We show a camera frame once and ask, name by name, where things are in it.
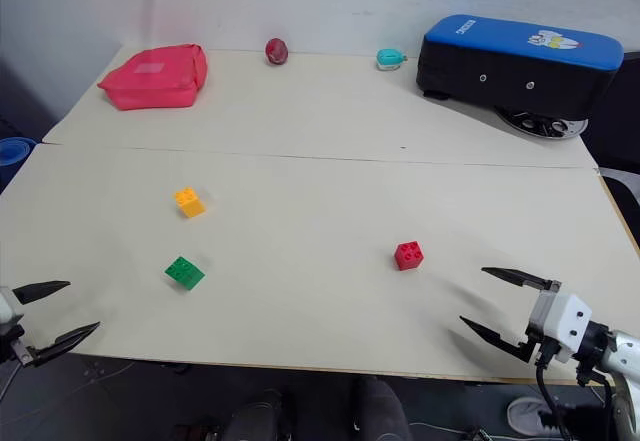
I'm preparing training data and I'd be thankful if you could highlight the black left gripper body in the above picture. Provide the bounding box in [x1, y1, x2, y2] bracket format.
[0, 324, 34, 368]

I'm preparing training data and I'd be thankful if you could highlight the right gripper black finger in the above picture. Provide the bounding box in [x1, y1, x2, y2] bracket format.
[458, 315, 535, 365]
[480, 266, 555, 293]

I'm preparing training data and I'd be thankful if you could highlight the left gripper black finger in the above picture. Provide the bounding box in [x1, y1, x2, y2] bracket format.
[27, 321, 102, 368]
[11, 280, 72, 305]

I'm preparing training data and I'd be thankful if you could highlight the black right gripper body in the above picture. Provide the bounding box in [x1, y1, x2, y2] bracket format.
[518, 278, 564, 366]

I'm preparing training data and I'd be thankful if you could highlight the grey sneaker shoe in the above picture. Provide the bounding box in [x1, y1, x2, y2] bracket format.
[506, 395, 569, 437]

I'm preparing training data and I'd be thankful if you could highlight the red toy brick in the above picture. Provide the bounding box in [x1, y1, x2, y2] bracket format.
[393, 240, 426, 273]

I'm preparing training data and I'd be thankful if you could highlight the dark rounded shape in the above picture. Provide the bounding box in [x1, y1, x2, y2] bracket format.
[349, 374, 407, 441]
[227, 388, 297, 441]

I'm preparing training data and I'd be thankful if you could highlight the green toy brick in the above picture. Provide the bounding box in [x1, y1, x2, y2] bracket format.
[164, 255, 207, 292]

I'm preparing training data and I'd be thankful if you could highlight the blue plastic cylinder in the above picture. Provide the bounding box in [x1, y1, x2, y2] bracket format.
[0, 136, 39, 168]

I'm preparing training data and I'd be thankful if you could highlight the round silver metal disc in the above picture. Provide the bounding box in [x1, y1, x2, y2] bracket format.
[494, 105, 590, 141]

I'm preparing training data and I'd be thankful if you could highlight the orange toy brick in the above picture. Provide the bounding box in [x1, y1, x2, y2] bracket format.
[173, 186, 208, 219]

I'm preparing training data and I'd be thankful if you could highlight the blue and black padded case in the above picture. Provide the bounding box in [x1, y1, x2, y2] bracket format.
[415, 14, 626, 123]

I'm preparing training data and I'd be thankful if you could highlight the pink fabric zip pouch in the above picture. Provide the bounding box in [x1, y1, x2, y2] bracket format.
[96, 43, 209, 111]

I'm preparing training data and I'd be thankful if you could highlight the small teal round container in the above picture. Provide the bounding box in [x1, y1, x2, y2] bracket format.
[375, 48, 407, 72]

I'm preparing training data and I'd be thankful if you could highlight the dark red round fruit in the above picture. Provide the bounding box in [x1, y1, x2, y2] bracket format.
[264, 37, 290, 67]

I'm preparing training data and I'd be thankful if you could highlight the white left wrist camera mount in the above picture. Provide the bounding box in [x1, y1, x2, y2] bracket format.
[0, 286, 25, 333]

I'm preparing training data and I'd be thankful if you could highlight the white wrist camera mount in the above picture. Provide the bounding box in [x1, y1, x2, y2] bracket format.
[0, 286, 25, 333]
[525, 291, 594, 363]

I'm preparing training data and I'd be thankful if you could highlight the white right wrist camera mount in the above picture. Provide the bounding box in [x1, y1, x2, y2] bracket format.
[525, 291, 594, 363]

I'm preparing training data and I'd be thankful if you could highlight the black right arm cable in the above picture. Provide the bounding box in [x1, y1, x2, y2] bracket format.
[534, 340, 574, 441]

